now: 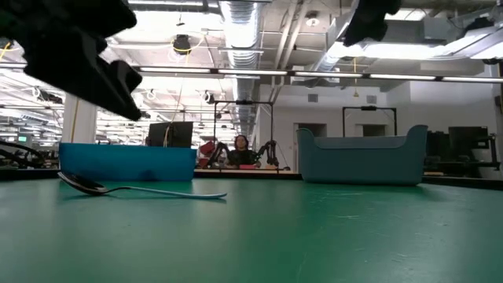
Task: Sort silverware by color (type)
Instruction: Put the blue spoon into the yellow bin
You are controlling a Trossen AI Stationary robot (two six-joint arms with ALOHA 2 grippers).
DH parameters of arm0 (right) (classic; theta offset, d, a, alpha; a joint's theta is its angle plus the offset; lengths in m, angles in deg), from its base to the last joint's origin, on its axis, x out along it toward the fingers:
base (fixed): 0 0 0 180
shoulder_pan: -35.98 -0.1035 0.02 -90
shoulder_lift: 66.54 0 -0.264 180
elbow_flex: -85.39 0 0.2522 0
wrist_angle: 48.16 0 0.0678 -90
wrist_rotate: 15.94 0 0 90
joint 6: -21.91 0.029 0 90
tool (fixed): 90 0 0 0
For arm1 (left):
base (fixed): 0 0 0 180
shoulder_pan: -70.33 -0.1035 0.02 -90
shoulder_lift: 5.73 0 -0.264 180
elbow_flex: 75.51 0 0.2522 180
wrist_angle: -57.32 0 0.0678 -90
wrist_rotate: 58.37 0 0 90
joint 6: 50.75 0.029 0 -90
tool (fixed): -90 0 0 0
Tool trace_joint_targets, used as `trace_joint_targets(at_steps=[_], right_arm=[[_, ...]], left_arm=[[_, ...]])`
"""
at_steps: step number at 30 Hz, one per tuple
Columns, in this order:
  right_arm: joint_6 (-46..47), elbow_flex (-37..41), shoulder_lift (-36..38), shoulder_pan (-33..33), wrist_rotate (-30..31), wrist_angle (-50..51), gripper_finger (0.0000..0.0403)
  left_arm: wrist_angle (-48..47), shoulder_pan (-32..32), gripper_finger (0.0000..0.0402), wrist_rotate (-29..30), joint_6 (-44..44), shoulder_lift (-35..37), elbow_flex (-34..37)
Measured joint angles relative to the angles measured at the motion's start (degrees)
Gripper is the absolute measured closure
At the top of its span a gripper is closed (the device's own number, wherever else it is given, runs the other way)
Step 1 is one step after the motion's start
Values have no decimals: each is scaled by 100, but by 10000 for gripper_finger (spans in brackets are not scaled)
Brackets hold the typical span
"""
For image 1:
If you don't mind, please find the person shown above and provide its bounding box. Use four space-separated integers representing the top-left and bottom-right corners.
226 134 261 170

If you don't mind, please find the slim silver ceiling duct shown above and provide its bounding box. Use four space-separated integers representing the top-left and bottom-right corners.
314 15 354 74

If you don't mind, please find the large silver ceiling duct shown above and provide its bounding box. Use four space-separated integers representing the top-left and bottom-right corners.
218 0 273 137

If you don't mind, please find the black stand frame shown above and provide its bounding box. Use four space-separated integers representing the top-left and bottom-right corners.
213 100 275 171
342 105 398 137

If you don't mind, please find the black monitor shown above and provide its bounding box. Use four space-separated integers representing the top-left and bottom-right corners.
147 120 195 149

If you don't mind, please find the red background object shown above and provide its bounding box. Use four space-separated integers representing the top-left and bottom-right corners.
198 140 216 169

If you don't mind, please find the long ceiling light strip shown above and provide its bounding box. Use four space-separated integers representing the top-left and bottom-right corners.
0 62 503 83

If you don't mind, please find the blue rectangular tray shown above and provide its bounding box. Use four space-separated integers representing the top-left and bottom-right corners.
58 142 198 182

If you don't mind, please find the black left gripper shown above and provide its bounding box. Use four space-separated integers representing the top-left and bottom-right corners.
0 0 144 122

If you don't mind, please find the black equipment rack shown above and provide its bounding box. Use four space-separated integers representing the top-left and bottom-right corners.
425 125 502 178

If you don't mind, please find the yellow extension cable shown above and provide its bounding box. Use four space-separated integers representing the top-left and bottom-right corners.
70 98 81 145

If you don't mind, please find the white pillar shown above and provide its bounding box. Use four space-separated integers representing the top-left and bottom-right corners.
61 93 98 145

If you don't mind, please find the black aluminium table frame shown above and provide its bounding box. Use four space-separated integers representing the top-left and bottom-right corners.
0 167 503 189

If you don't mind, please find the large black ceiling dome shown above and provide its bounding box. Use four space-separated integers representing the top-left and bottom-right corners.
172 34 193 56

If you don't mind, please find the teal grey oval bin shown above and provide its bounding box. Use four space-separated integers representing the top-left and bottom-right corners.
296 124 429 186

